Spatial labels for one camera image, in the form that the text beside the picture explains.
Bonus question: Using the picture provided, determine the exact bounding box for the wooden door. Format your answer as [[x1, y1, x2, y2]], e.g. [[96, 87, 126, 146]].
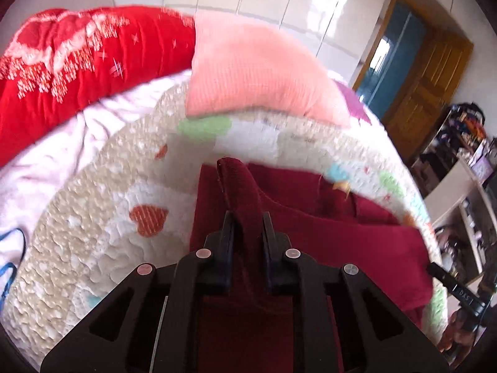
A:
[[382, 27, 474, 164]]

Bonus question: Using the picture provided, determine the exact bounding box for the person's right hand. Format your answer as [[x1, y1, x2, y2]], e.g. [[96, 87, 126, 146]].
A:
[[437, 311, 478, 354]]

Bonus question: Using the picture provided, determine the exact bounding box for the blue glass door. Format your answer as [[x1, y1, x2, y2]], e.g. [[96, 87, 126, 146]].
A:
[[351, 0, 428, 121]]

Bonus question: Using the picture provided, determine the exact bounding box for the pale pink fleece blanket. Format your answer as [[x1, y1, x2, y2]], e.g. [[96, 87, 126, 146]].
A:
[[0, 74, 191, 304]]

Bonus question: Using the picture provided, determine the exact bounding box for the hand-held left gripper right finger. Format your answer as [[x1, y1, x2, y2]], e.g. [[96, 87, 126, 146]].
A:
[[262, 212, 451, 373]]

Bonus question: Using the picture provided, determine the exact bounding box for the heart patterned quilt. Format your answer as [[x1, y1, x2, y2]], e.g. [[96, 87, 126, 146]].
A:
[[4, 81, 449, 358]]

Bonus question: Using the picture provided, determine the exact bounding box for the pile of clothes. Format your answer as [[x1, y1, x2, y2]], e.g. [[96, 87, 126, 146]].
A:
[[446, 103, 488, 144]]

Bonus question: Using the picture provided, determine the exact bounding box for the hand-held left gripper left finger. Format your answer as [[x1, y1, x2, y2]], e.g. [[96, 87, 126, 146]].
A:
[[40, 210, 236, 373]]

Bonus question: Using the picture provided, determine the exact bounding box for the heap of bags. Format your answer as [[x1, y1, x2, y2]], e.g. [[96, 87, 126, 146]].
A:
[[435, 225, 467, 265]]

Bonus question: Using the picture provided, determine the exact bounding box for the red printed comforter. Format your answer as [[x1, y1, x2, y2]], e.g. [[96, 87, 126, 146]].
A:
[[0, 6, 197, 168]]

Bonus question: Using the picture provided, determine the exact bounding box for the pink pillow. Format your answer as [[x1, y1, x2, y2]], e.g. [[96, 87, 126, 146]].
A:
[[185, 11, 352, 127]]

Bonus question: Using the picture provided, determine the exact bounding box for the purple cloth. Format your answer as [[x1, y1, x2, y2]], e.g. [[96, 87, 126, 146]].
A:
[[336, 80, 383, 125]]

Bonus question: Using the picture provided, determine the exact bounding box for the dark red garment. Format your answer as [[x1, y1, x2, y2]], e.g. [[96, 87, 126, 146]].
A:
[[189, 157, 435, 373]]

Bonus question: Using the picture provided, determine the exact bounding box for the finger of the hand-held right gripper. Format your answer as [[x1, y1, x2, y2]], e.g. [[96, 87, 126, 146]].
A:
[[427, 263, 457, 292]]

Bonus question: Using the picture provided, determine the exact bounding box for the blue strap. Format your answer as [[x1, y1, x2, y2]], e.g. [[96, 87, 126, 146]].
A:
[[0, 227, 28, 300]]

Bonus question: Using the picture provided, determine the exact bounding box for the white shelf unit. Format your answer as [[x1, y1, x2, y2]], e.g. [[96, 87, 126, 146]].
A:
[[412, 105, 497, 280]]

